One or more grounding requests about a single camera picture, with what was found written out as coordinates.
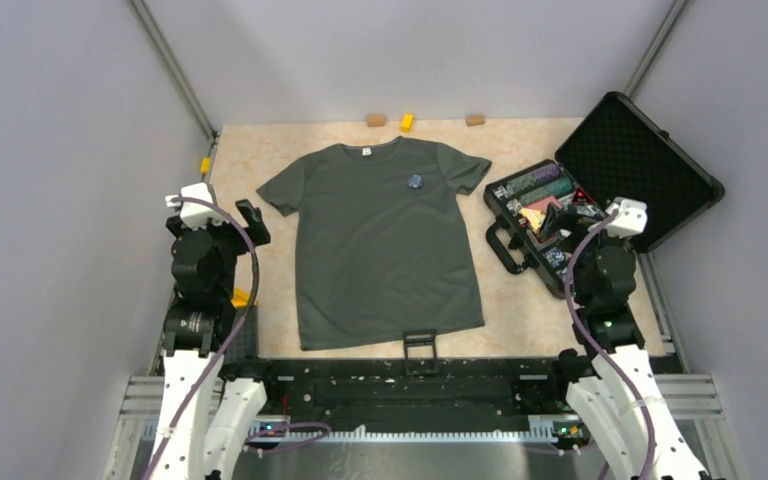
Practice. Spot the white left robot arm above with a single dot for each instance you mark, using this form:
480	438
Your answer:
206	411

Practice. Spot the yellow wall bracket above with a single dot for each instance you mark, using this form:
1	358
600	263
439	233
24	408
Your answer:
205	166

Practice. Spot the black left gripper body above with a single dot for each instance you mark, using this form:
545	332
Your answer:
231	240

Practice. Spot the tan wooden block left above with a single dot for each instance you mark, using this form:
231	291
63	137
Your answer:
376	120

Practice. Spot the yellow wooden block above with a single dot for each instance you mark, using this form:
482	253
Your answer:
407	123

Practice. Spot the yellow triangular wedge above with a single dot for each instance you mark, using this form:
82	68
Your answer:
240	298

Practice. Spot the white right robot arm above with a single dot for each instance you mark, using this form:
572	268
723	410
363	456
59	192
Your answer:
612	388

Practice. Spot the black poker chip case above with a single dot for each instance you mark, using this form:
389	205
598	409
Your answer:
616	151

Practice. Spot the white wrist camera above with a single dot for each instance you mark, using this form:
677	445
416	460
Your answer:
195	205
628	218

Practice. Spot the blue round brooch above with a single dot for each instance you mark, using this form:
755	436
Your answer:
415	182

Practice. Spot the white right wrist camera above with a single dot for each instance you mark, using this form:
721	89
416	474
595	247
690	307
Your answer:
628	218

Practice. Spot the tan wooden block right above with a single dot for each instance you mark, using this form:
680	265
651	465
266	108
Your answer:
475	120

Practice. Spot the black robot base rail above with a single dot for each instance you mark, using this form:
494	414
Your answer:
450	396

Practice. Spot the black square brooch stand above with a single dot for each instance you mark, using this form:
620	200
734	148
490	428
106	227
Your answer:
420	353

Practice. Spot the white slotted cable duct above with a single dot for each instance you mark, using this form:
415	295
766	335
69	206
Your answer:
541	432

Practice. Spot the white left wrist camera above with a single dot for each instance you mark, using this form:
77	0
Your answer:
195	205

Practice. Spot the dark grey t-shirt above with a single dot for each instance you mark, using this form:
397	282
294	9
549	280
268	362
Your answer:
373	257

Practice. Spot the tan wooden block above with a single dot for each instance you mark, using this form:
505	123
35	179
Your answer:
475	120
376	120

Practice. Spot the black perforated block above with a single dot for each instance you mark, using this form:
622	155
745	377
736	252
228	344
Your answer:
245	345

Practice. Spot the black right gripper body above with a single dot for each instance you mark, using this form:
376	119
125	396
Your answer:
580	226

